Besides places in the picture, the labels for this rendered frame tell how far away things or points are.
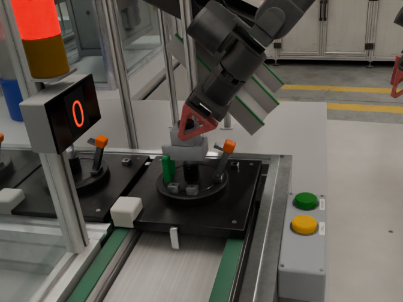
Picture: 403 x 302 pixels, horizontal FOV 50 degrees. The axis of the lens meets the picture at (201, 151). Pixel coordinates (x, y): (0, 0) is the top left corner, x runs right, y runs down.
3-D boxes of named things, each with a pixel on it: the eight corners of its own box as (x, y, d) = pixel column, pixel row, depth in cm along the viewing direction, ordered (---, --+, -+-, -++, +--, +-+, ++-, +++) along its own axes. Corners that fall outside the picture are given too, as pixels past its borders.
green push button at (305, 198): (317, 201, 79) (317, 192, 78) (316, 214, 75) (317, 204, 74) (295, 199, 80) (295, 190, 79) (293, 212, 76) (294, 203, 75)
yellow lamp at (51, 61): (76, 67, 59) (68, 30, 56) (57, 78, 54) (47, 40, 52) (44, 67, 60) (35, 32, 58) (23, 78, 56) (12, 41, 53)
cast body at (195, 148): (208, 150, 81) (205, 116, 78) (203, 161, 78) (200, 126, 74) (167, 149, 83) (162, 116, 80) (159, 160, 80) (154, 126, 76)
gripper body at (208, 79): (186, 101, 69) (212, 66, 66) (200, 81, 78) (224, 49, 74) (217, 125, 70) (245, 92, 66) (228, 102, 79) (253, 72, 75)
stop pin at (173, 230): (181, 244, 75) (179, 226, 73) (179, 249, 74) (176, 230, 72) (173, 244, 75) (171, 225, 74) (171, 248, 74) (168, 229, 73)
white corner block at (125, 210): (145, 214, 80) (141, 196, 78) (135, 229, 76) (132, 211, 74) (122, 213, 81) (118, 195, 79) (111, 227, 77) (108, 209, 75)
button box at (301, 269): (324, 220, 82) (325, 193, 79) (324, 304, 64) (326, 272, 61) (287, 217, 84) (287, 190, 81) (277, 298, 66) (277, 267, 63)
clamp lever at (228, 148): (223, 174, 82) (237, 141, 78) (221, 180, 80) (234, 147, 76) (206, 167, 82) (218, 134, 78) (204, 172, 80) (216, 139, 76)
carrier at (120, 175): (150, 162, 98) (143, 112, 92) (105, 226, 78) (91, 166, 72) (58, 158, 104) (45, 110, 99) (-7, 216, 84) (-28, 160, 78)
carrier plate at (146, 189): (262, 168, 92) (262, 159, 91) (244, 239, 71) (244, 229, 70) (157, 163, 98) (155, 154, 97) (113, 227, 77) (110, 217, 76)
